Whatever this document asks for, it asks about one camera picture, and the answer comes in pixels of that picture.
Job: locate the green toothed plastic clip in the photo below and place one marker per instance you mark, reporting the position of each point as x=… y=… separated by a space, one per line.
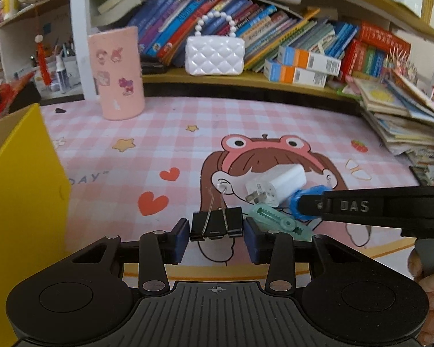
x=271 y=220

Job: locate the blue round ridged cap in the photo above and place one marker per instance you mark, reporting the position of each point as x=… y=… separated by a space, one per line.
x=294 y=208

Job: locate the red paper decoration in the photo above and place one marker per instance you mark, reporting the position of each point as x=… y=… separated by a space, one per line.
x=7 y=94

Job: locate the white spray bottle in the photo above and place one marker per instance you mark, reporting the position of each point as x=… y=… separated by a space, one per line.
x=61 y=76

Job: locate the red boxed book set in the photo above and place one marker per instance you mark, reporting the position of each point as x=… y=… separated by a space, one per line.
x=376 y=54

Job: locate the white pen organizer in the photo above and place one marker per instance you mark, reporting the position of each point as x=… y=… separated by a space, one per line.
x=70 y=72

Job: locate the black binder clip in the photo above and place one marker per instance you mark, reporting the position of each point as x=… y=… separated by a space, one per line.
x=217 y=224

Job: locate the black flat case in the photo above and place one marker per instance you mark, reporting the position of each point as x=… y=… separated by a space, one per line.
x=153 y=68

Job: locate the stack of flat-lying books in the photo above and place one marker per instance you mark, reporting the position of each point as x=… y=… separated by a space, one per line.
x=126 y=1

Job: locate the red tassel ornament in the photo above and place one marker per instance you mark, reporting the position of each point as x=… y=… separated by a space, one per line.
x=43 y=61

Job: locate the row of colourful books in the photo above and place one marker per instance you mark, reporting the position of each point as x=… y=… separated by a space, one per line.
x=173 y=25

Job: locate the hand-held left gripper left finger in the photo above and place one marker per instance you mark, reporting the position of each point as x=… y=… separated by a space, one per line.
x=181 y=241

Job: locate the white charger plug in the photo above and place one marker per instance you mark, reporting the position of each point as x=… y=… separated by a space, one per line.
x=278 y=184

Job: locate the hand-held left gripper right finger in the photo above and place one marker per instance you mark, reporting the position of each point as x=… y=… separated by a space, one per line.
x=251 y=243

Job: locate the yellow box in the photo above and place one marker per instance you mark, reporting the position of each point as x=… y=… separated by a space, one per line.
x=21 y=195

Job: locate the pink sticker pen holder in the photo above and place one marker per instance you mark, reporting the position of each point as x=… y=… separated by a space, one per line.
x=117 y=79

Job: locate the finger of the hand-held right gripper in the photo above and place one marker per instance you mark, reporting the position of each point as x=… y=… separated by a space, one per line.
x=347 y=206

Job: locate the pink checkered cartoon desk mat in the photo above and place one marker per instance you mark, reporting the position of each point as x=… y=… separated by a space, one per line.
x=166 y=133

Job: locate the blue orange white carton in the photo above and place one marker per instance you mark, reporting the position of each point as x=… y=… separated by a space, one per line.
x=311 y=59
x=296 y=76

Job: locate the pile of picture books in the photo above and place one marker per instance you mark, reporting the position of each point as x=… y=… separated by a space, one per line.
x=401 y=115

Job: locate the white bookshelf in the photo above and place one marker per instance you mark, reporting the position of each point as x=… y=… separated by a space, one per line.
x=80 y=25

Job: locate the small black triangular piece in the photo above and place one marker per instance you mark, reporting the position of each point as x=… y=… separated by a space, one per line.
x=60 y=110

